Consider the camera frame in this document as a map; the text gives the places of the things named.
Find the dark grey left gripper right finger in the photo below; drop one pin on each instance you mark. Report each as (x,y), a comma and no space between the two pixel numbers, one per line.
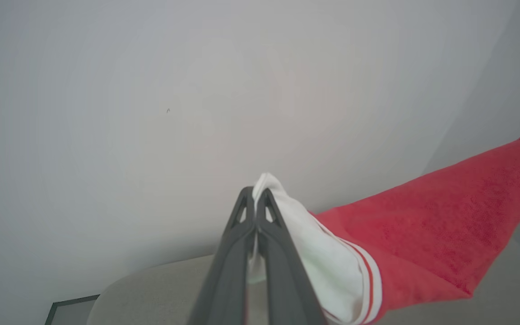
(285,280)

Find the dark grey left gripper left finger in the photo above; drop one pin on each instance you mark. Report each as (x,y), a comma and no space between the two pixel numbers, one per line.
(230,271)

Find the red white basketball jersey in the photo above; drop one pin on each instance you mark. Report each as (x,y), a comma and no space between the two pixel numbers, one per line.
(445,225)

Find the black framed grey panel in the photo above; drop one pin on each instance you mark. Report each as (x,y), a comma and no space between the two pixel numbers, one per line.
(51,313)

